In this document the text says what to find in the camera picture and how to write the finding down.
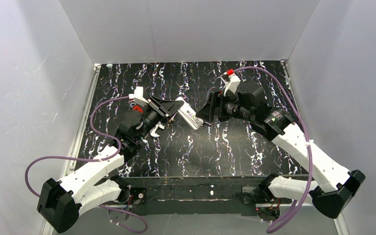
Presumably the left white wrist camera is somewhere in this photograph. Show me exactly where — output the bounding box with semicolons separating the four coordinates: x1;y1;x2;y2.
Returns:
129;86;148;106

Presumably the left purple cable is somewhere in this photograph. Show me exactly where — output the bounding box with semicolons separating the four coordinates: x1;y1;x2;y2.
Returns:
24;95;149;234

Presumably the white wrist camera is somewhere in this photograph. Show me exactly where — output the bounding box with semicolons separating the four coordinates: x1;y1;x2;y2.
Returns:
129;86;148;106
222;69;241;96

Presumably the white remote control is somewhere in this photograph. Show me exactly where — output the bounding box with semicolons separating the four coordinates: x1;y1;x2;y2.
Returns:
176;97;204;130

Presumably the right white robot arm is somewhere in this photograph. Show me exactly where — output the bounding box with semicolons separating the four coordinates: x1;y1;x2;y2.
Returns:
196;82;366;218

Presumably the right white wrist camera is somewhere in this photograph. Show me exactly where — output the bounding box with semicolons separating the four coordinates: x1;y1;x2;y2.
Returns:
222;69;241;96

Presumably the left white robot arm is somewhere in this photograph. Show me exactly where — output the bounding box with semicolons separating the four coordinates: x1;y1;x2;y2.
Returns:
37;94;185;233

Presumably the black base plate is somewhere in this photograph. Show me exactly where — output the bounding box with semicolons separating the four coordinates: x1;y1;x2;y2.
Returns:
87;176;292;217

